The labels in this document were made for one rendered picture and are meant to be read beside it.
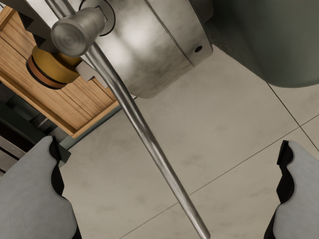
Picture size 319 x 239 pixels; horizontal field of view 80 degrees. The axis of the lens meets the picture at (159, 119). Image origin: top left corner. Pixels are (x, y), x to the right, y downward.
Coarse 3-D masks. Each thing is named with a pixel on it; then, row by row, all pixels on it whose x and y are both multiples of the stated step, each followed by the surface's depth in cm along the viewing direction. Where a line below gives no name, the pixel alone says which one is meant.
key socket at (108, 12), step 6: (84, 0) 18; (90, 0) 18; (96, 0) 18; (102, 0) 18; (84, 6) 18; (90, 6) 18; (96, 6) 18; (102, 6) 18; (108, 6) 18; (108, 12) 18; (108, 18) 19; (114, 18) 19; (108, 24) 19; (114, 24) 19; (108, 30) 19
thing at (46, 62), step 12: (36, 48) 32; (36, 60) 32; (48, 60) 32; (60, 60) 32; (72, 60) 33; (36, 72) 33; (48, 72) 33; (60, 72) 33; (72, 72) 33; (48, 84) 35; (60, 84) 36
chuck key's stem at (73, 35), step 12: (84, 12) 13; (96, 12) 15; (60, 24) 11; (72, 24) 11; (84, 24) 12; (96, 24) 14; (60, 36) 11; (72, 36) 11; (84, 36) 11; (96, 36) 14; (60, 48) 12; (72, 48) 12; (84, 48) 12
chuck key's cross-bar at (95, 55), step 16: (48, 0) 11; (64, 0) 12; (64, 16) 12; (96, 48) 13; (96, 64) 14; (112, 80) 15; (128, 96) 16; (128, 112) 16; (144, 128) 16; (144, 144) 17; (160, 160) 18; (176, 176) 19; (176, 192) 19; (192, 208) 20; (192, 224) 21
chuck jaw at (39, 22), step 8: (0, 0) 21; (8, 0) 22; (16, 0) 22; (24, 0) 22; (16, 8) 23; (24, 8) 23; (24, 16) 26; (32, 16) 24; (24, 24) 26; (32, 24) 25; (40, 24) 26; (32, 32) 26; (40, 32) 27; (48, 32) 27; (40, 40) 29; (48, 40) 29; (40, 48) 29; (48, 48) 30; (56, 48) 31
